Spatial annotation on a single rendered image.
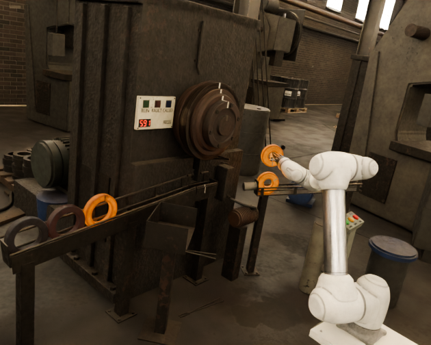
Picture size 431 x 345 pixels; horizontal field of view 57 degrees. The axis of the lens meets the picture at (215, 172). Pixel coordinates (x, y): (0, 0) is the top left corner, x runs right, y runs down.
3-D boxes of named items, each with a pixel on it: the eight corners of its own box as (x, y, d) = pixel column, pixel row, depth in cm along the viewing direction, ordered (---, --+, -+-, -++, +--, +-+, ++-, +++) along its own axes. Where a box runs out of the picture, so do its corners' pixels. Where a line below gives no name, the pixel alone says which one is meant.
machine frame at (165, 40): (55, 254, 280) (62, -16, 229) (169, 220, 360) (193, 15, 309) (115, 306, 236) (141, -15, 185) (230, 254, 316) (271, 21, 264)
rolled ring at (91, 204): (79, 212, 187) (75, 210, 189) (96, 237, 199) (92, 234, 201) (109, 187, 197) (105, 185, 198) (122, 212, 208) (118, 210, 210)
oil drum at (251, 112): (208, 165, 548) (217, 100, 522) (234, 161, 592) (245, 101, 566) (241, 179, 512) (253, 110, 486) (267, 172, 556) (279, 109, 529)
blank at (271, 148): (260, 144, 268) (263, 146, 265) (282, 143, 271) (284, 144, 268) (259, 165, 274) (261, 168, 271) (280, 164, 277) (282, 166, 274)
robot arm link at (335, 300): (367, 326, 171) (326, 330, 162) (341, 317, 186) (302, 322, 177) (360, 150, 181) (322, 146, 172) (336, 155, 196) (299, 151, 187)
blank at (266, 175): (261, 196, 281) (263, 197, 278) (252, 177, 275) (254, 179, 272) (280, 185, 281) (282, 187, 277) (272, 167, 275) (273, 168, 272)
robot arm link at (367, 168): (356, 156, 200) (334, 154, 195) (384, 154, 184) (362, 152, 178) (355, 182, 200) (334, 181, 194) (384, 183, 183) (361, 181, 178)
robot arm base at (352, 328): (390, 330, 191) (393, 321, 190) (371, 348, 175) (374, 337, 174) (355, 311, 203) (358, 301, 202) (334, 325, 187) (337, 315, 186)
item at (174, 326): (133, 346, 207) (146, 220, 186) (147, 315, 233) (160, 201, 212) (171, 354, 206) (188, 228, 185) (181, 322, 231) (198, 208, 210)
